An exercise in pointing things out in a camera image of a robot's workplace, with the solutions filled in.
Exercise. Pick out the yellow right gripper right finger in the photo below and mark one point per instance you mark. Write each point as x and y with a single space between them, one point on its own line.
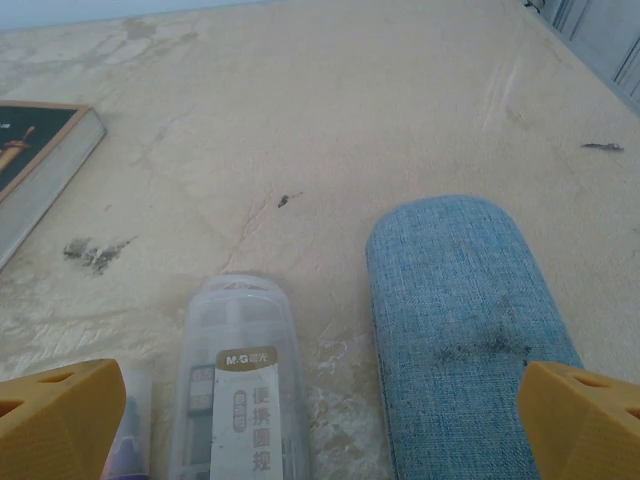
585 430

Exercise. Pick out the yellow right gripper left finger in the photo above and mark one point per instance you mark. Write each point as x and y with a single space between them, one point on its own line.
55 425

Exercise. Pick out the purple pen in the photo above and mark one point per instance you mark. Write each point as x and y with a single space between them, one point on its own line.
132 425

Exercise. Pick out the clear plastic compass case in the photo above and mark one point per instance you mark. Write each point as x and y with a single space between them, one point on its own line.
240 400

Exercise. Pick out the grey blue eraser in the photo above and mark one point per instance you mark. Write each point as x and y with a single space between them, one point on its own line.
450 300

